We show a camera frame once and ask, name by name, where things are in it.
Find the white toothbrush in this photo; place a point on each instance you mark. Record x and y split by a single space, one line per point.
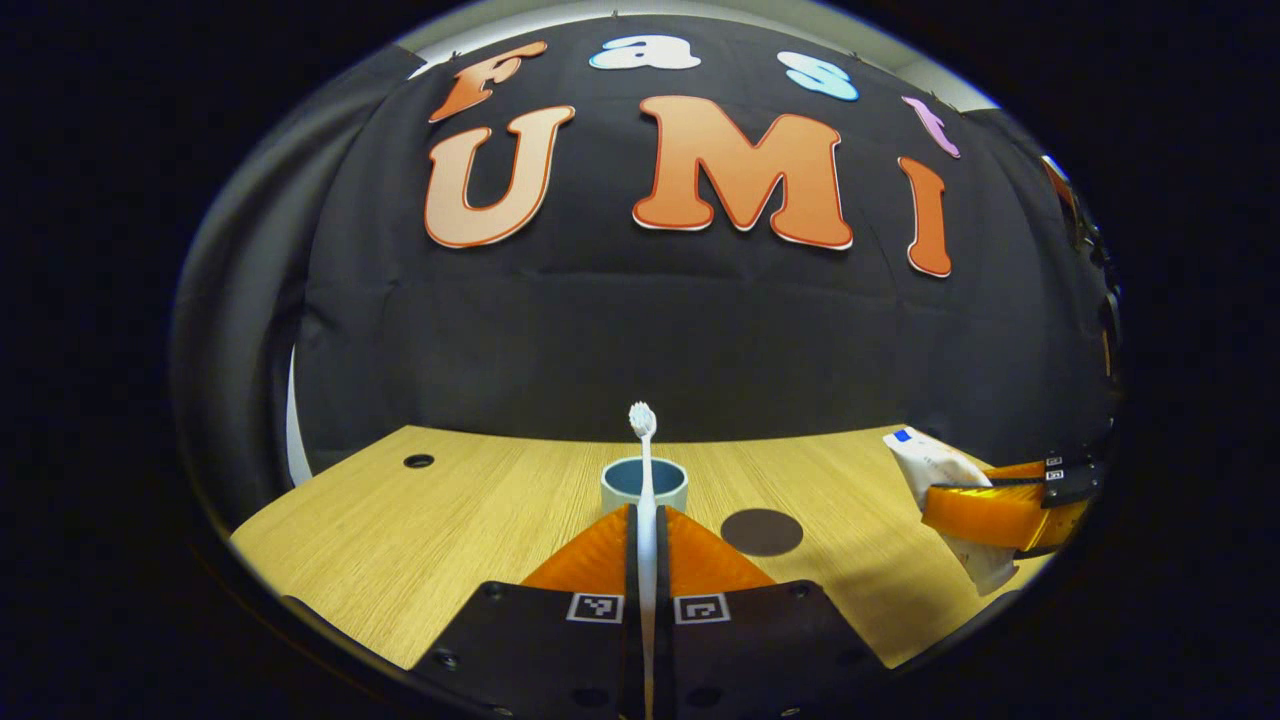
647 540

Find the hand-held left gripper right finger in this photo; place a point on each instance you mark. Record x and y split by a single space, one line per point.
760 650

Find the dark brown round coaster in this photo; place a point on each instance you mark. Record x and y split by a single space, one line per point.
762 532

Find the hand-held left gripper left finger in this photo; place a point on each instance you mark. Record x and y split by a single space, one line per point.
540 650

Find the black backdrop cloth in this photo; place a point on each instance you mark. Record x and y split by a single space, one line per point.
650 330

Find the dark grey side cloth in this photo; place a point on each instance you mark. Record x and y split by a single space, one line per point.
240 320

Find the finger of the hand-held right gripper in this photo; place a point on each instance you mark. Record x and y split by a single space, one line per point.
1050 468
1000 512

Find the blue and white cup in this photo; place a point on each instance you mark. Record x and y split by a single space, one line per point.
620 485

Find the wooden desktop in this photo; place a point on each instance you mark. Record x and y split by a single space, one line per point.
400 540

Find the white toothpaste tube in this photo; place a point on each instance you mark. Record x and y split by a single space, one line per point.
935 462

